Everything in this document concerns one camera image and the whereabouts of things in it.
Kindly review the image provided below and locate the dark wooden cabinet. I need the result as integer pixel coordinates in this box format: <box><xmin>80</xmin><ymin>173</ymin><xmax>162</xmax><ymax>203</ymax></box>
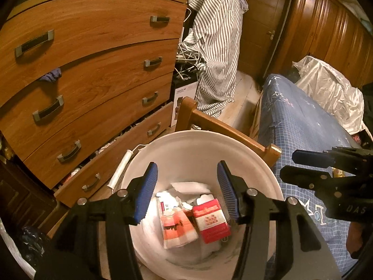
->
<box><xmin>0</xmin><ymin>160</ymin><xmax>59</xmax><ymax>231</ymax></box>

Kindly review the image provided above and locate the brown wooden wardrobe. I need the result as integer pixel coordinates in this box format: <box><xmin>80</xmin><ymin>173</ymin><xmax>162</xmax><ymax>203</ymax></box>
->
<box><xmin>264</xmin><ymin>0</ymin><xmax>373</xmax><ymax>89</ymax></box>

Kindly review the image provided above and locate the wooden chair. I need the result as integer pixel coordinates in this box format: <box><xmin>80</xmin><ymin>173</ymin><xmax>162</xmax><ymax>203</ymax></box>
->
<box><xmin>174</xmin><ymin>96</ymin><xmax>282</xmax><ymax>167</ymax></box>

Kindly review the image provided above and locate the tangle of white cables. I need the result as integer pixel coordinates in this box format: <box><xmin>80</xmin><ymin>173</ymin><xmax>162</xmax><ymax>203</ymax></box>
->
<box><xmin>175</xmin><ymin>6</ymin><xmax>206</xmax><ymax>79</ymax></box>

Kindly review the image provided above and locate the brown wooden door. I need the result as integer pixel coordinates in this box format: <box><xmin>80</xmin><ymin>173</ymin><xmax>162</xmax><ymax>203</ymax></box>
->
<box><xmin>237</xmin><ymin>0</ymin><xmax>292</xmax><ymax>79</ymax></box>

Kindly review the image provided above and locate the white tissue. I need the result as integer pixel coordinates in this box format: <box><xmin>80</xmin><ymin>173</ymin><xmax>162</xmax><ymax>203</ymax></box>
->
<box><xmin>170</xmin><ymin>182</ymin><xmax>213</xmax><ymax>196</ymax></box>

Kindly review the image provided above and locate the white plastic bin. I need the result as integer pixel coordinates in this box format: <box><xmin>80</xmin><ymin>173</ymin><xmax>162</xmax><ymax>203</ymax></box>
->
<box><xmin>106</xmin><ymin>130</ymin><xmax>284</xmax><ymax>280</ymax></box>

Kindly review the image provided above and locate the red cigarette box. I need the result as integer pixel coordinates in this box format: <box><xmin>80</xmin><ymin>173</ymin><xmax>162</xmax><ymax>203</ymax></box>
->
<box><xmin>191</xmin><ymin>198</ymin><xmax>231</xmax><ymax>244</ymax></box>

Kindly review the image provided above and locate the blue star-print bedsheet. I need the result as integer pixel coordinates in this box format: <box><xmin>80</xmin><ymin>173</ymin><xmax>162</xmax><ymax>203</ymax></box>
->
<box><xmin>258</xmin><ymin>73</ymin><xmax>368</xmax><ymax>272</ymax></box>

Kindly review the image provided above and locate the white plastic sheet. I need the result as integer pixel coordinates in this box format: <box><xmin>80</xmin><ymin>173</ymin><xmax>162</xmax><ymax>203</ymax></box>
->
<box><xmin>292</xmin><ymin>55</ymin><xmax>365</xmax><ymax>136</ymax></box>

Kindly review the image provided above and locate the grey striped cloth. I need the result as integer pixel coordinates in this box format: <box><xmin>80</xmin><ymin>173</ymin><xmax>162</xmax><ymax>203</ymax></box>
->
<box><xmin>179</xmin><ymin>0</ymin><xmax>249</xmax><ymax>116</ymax></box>

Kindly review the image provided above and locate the white red-striped small packet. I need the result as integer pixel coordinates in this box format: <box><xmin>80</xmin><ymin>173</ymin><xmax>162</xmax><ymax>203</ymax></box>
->
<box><xmin>157</xmin><ymin>192</ymin><xmax>183</xmax><ymax>213</ymax></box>

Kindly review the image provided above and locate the orange and white packet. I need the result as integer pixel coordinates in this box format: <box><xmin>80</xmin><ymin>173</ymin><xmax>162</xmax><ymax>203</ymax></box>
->
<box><xmin>159</xmin><ymin>207</ymin><xmax>199</xmax><ymax>250</ymax></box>

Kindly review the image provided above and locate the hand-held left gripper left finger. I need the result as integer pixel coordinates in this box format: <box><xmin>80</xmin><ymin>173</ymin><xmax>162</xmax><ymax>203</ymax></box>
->
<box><xmin>35</xmin><ymin>162</ymin><xmax>159</xmax><ymax>280</ymax></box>

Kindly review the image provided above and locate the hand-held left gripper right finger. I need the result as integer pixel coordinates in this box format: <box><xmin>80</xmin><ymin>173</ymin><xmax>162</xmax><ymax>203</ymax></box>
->
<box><xmin>217</xmin><ymin>160</ymin><xmax>343</xmax><ymax>280</ymax></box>

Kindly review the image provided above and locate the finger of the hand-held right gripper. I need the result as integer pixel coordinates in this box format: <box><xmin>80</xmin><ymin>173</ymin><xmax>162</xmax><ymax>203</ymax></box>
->
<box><xmin>280</xmin><ymin>165</ymin><xmax>357</xmax><ymax>194</ymax></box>
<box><xmin>292</xmin><ymin>147</ymin><xmax>373</xmax><ymax>175</ymax></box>

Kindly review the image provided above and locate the blue cloth in drawer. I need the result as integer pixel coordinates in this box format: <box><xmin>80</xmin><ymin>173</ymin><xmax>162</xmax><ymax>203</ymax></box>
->
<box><xmin>39</xmin><ymin>68</ymin><xmax>62</xmax><ymax>83</ymax></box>

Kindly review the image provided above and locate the person's right forearm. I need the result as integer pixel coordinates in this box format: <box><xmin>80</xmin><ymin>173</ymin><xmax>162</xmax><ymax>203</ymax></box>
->
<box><xmin>346</xmin><ymin>221</ymin><xmax>369</xmax><ymax>256</ymax></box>

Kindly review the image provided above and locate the wooden chest of drawers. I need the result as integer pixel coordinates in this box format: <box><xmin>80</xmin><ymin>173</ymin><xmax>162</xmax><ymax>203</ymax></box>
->
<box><xmin>0</xmin><ymin>0</ymin><xmax>188</xmax><ymax>209</ymax></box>

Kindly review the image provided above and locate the black and white carton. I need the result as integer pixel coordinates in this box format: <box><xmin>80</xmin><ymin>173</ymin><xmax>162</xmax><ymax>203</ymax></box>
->
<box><xmin>170</xmin><ymin>73</ymin><xmax>199</xmax><ymax>127</ymax></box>

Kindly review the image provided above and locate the black plastic bag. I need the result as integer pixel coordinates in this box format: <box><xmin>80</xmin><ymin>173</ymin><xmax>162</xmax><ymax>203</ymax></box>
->
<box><xmin>17</xmin><ymin>226</ymin><xmax>47</xmax><ymax>266</ymax></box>

